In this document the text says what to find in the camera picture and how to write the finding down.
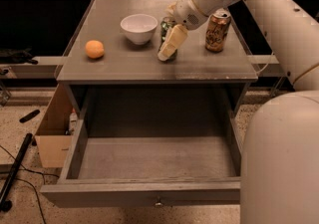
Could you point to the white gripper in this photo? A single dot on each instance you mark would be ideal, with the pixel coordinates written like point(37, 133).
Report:
point(186, 13)

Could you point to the green soda can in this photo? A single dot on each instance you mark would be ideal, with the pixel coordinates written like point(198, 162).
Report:
point(165, 24)

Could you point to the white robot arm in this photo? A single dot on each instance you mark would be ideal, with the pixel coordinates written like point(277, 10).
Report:
point(280, 155)

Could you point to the orange gold soda can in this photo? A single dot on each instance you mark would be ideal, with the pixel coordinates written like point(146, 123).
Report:
point(217, 30)

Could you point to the open grey top drawer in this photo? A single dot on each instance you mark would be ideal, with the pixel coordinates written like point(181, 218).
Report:
point(135, 144)

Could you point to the white ceramic bowl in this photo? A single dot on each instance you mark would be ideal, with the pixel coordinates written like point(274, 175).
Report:
point(139, 28)

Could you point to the grey wooden cabinet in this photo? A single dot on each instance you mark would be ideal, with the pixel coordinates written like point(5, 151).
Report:
point(127, 63)

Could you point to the orange fruit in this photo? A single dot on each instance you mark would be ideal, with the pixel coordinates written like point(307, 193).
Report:
point(94, 49)

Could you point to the cardboard box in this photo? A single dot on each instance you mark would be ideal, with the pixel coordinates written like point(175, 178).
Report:
point(52, 138)

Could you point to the small black flat object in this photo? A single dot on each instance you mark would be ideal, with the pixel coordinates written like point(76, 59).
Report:
point(29, 116)

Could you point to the black pole on floor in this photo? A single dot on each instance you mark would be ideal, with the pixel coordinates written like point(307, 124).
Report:
point(5, 204)

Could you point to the black cloth on rail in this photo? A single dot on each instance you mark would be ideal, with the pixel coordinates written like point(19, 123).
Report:
point(16, 56)

